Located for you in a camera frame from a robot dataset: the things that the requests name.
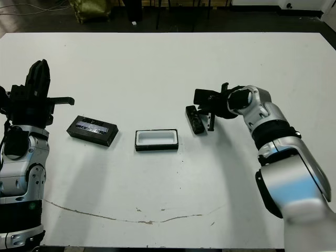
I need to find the black office chair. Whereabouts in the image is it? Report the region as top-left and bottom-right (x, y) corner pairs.
(156, 0), (211, 30)

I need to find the black box with white insert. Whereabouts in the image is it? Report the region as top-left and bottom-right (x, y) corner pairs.
(135, 128), (180, 152)

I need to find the black slim camera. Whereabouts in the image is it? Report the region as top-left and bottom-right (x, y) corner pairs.
(185, 105), (208, 135)

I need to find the black upright floor object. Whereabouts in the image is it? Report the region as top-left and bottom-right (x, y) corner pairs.
(125, 0), (144, 22)

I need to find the white cabinet with black knob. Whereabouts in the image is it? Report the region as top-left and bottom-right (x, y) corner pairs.
(279, 0), (323, 13)

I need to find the olive green bag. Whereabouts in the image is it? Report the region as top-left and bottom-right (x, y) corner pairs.
(68, 0), (112, 24)

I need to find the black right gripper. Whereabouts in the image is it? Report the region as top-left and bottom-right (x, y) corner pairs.
(197, 82), (237, 132)

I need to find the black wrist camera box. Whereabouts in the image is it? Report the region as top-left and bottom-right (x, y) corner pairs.
(0, 84), (11, 114)
(193, 88), (212, 104)

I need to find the black box lid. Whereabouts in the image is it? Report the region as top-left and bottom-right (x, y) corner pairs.
(66, 114), (120, 149)

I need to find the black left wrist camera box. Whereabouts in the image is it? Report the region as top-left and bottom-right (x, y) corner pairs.
(0, 84), (11, 114)

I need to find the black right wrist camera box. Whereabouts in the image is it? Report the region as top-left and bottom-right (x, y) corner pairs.
(193, 88), (212, 104)

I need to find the white board panel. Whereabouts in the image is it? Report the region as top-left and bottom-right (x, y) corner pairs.
(321, 0), (336, 50)

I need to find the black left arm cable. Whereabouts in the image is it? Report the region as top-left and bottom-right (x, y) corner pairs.
(0, 110), (14, 148)

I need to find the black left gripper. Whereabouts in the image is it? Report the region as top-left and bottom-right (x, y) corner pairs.
(5, 59), (75, 129)

